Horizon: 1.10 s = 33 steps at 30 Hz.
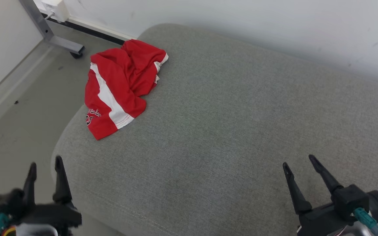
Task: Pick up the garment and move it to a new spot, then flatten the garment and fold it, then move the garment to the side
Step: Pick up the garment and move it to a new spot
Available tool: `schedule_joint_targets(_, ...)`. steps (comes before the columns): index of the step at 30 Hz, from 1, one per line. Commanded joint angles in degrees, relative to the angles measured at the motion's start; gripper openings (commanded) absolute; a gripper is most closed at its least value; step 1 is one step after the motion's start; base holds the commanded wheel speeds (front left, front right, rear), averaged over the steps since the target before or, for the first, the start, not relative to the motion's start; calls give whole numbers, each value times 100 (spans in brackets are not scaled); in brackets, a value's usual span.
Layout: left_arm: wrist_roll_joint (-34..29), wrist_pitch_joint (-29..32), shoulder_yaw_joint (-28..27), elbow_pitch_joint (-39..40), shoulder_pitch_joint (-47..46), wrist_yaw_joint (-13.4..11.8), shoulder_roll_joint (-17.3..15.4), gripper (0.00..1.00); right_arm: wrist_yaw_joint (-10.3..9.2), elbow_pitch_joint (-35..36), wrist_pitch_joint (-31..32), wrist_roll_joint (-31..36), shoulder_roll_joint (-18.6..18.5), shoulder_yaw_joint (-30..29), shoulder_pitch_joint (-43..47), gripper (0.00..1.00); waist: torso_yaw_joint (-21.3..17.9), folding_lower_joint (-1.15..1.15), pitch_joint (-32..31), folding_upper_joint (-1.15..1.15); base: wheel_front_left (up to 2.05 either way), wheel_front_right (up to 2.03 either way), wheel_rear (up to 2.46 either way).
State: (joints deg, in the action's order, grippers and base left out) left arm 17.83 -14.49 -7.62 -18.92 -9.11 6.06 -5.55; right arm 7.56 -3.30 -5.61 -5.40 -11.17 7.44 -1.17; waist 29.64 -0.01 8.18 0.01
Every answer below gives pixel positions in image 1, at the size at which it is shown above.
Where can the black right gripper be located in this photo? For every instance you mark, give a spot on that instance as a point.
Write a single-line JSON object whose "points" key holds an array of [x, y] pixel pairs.
{"points": [[317, 223]]}

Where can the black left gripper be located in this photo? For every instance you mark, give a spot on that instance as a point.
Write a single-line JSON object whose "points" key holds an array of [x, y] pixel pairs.
{"points": [[48, 214]]}

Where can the red shorts white stripe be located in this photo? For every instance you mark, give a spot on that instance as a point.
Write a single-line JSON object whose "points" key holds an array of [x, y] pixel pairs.
{"points": [[116, 78]]}

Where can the grey fabric sofa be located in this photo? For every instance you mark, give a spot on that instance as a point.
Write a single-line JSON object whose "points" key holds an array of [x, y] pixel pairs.
{"points": [[225, 131]]}

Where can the black caster wheel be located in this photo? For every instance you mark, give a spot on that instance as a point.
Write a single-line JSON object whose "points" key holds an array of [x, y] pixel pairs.
{"points": [[76, 54]]}

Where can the grey metal stand leg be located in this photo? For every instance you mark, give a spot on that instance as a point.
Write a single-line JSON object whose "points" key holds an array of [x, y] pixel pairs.
{"points": [[44, 29]]}

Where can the white plastic box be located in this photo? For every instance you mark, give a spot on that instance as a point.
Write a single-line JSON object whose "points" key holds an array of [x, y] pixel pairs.
{"points": [[57, 8]]}

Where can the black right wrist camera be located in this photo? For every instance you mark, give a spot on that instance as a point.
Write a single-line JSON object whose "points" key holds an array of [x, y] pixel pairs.
{"points": [[349, 200]]}

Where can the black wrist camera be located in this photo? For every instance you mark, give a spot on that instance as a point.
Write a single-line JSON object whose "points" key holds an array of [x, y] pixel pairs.
{"points": [[349, 200], [5, 203]]}

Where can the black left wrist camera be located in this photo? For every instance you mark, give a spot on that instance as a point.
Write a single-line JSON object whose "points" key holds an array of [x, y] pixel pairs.
{"points": [[5, 203]]}

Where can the teal right camera connector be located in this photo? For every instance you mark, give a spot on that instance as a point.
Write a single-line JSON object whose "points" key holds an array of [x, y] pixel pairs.
{"points": [[363, 216]]}

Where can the white and dark wall baseboard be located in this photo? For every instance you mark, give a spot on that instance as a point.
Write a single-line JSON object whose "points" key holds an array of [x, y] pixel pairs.
{"points": [[94, 31]]}

